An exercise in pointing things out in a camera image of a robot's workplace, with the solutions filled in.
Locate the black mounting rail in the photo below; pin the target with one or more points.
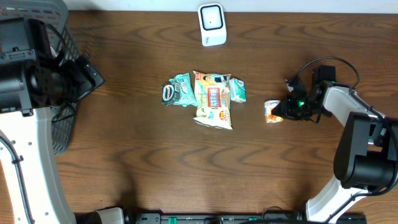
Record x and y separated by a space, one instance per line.
119 215

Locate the grey plastic mesh basket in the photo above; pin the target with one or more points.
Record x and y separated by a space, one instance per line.
54 12

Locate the yellow snack bag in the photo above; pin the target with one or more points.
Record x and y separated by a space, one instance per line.
212 94

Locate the dark green snack pack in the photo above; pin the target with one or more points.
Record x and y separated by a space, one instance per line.
170 93

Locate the orange Kleenex tissue pack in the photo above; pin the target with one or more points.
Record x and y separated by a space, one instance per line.
269 105

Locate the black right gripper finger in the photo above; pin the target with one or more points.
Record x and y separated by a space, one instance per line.
296 87
281 109

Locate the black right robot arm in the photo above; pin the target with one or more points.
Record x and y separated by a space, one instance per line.
365 162

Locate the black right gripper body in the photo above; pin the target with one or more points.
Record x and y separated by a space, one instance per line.
303 107

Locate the teal wet wipes pack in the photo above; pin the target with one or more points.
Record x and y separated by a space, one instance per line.
186 95

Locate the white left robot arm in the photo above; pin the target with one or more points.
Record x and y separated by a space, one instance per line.
33 83

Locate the white barcode scanner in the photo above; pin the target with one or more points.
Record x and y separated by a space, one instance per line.
212 24

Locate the green Kleenex tissue pack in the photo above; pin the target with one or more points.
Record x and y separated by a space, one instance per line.
238 90

